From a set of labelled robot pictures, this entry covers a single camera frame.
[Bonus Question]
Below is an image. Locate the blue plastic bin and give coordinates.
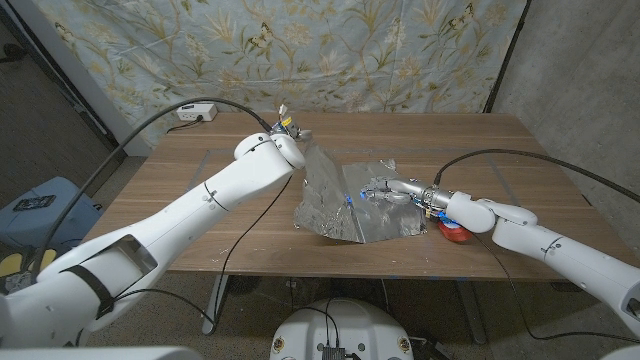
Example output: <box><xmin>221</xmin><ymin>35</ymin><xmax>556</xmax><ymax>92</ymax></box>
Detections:
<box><xmin>0</xmin><ymin>175</ymin><xmax>104</xmax><ymax>251</ymax></box>

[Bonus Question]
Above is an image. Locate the floral light blue backdrop cloth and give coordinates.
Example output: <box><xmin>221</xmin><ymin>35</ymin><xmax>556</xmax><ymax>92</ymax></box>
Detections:
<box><xmin>29</xmin><ymin>0</ymin><xmax>529</xmax><ymax>146</ymax></box>

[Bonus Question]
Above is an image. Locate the white power strip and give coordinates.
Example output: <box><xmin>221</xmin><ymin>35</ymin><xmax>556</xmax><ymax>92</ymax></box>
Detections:
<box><xmin>175</xmin><ymin>102</ymin><xmax>219</xmax><ymax>123</ymax></box>

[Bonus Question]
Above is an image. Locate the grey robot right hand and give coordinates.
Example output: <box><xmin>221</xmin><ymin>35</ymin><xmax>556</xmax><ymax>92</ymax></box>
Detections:
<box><xmin>359</xmin><ymin>175</ymin><xmax>436</xmax><ymax>207</ymax></box>

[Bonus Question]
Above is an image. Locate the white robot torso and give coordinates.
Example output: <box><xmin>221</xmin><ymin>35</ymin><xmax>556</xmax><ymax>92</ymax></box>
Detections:
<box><xmin>0</xmin><ymin>344</ymin><xmax>640</xmax><ymax>360</ymax></box>

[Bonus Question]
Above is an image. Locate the grey metal table leg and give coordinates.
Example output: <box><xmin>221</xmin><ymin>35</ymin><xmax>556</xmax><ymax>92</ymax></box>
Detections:
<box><xmin>454</xmin><ymin>279</ymin><xmax>489</xmax><ymax>346</ymax></box>
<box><xmin>201</xmin><ymin>274</ymin><xmax>231</xmax><ymax>336</ymax></box>

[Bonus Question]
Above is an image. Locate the crinkled aluminum foil sheet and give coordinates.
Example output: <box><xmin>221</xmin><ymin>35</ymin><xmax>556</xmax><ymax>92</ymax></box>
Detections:
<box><xmin>293</xmin><ymin>142</ymin><xmax>429</xmax><ymax>245</ymax></box>

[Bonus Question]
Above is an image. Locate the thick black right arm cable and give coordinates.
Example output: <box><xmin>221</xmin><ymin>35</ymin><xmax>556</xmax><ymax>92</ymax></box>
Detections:
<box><xmin>432</xmin><ymin>148</ymin><xmax>640</xmax><ymax>204</ymax></box>

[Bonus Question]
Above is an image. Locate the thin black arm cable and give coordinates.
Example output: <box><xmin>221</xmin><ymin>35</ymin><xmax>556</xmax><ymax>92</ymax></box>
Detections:
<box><xmin>472</xmin><ymin>233</ymin><xmax>640</xmax><ymax>344</ymax></box>
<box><xmin>112</xmin><ymin>173</ymin><xmax>295</xmax><ymax>335</ymax></box>

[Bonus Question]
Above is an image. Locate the thin black base cable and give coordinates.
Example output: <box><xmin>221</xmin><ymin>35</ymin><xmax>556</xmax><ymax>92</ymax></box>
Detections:
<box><xmin>289</xmin><ymin>298</ymin><xmax>342</xmax><ymax>347</ymax></box>

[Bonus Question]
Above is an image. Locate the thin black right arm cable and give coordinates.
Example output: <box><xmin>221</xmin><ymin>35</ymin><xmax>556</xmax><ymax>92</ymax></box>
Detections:
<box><xmin>472</xmin><ymin>233</ymin><xmax>640</xmax><ymax>344</ymax></box>

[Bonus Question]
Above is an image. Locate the black shoe with yellow insole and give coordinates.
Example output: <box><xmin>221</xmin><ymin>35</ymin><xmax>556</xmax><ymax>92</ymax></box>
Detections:
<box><xmin>24</xmin><ymin>248</ymin><xmax>56</xmax><ymax>274</ymax></box>
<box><xmin>0</xmin><ymin>252</ymin><xmax>24</xmax><ymax>277</ymax></box>

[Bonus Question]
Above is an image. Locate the red tape roll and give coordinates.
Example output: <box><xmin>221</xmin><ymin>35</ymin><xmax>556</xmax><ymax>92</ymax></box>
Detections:
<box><xmin>437</xmin><ymin>219</ymin><xmax>474</xmax><ymax>245</ymax></box>

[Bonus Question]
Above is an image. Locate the black power strip cable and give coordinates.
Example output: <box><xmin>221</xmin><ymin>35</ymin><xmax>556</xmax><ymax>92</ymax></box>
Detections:
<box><xmin>166</xmin><ymin>115</ymin><xmax>205</xmax><ymax>134</ymax></box>

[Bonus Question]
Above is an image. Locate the black backdrop stand pole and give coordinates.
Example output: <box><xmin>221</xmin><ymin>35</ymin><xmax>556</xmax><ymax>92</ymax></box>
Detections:
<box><xmin>480</xmin><ymin>0</ymin><xmax>531</xmax><ymax>114</ymax></box>

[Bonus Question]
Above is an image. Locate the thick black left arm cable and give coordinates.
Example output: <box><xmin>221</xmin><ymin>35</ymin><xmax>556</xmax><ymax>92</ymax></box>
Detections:
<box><xmin>29</xmin><ymin>96</ymin><xmax>274</xmax><ymax>286</ymax></box>

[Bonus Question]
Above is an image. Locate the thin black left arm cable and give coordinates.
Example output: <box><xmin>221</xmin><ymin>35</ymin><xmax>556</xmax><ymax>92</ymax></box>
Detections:
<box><xmin>112</xmin><ymin>173</ymin><xmax>295</xmax><ymax>335</ymax></box>

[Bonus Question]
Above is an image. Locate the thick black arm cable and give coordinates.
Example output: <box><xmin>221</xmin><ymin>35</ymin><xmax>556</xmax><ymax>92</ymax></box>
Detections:
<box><xmin>29</xmin><ymin>96</ymin><xmax>274</xmax><ymax>286</ymax></box>
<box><xmin>432</xmin><ymin>148</ymin><xmax>640</xmax><ymax>204</ymax></box>

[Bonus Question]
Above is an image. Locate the black label on bin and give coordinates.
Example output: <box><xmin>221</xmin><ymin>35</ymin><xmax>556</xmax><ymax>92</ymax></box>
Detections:
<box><xmin>12</xmin><ymin>194</ymin><xmax>57</xmax><ymax>212</ymax></box>

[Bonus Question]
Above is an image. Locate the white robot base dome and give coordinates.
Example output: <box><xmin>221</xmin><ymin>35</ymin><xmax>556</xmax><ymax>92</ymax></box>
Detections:
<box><xmin>268</xmin><ymin>298</ymin><xmax>415</xmax><ymax>360</ymax></box>

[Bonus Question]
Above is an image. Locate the grey sneaker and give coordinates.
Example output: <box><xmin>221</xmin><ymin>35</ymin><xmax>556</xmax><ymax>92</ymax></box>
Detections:
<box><xmin>0</xmin><ymin>272</ymin><xmax>41</xmax><ymax>296</ymax></box>

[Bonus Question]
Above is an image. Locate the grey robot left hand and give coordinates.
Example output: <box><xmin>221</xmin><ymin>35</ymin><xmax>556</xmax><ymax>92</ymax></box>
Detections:
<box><xmin>287</xmin><ymin>117</ymin><xmax>314</xmax><ymax>144</ymax></box>

